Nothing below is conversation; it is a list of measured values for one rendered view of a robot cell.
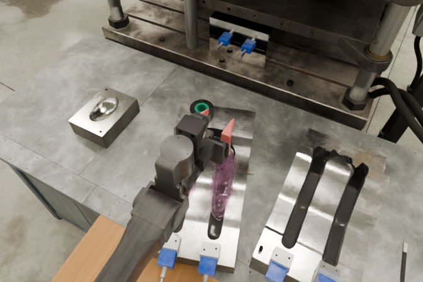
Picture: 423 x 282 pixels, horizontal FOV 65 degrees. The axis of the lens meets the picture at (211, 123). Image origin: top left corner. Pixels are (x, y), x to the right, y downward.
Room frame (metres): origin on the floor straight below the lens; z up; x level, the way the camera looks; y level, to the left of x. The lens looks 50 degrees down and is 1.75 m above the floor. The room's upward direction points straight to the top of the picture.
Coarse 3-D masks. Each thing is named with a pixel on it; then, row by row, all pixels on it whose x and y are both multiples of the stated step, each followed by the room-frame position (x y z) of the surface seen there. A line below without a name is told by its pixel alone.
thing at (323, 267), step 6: (318, 264) 0.25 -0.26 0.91; (324, 264) 0.25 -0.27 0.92; (318, 270) 0.23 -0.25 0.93; (324, 270) 0.23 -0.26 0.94; (330, 270) 0.23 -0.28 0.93; (336, 270) 0.23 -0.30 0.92; (318, 276) 0.22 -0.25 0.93; (324, 276) 0.22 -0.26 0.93; (330, 276) 0.22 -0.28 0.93; (336, 276) 0.22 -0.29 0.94
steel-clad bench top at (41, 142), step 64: (64, 64) 1.12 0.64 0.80; (128, 64) 1.12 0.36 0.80; (0, 128) 0.76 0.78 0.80; (64, 128) 0.76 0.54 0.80; (128, 128) 0.76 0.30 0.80; (256, 128) 0.76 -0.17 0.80; (320, 128) 0.76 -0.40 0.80; (64, 192) 0.50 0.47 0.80; (128, 192) 0.50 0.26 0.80; (256, 192) 0.50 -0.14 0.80; (384, 256) 0.30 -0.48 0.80
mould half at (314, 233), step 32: (352, 160) 0.59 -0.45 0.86; (384, 160) 0.59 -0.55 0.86; (288, 192) 0.46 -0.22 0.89; (320, 192) 0.45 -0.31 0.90; (384, 192) 0.43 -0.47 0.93; (320, 224) 0.36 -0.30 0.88; (352, 224) 0.36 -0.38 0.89; (256, 256) 0.28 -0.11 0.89; (320, 256) 0.28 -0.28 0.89; (352, 256) 0.28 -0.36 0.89
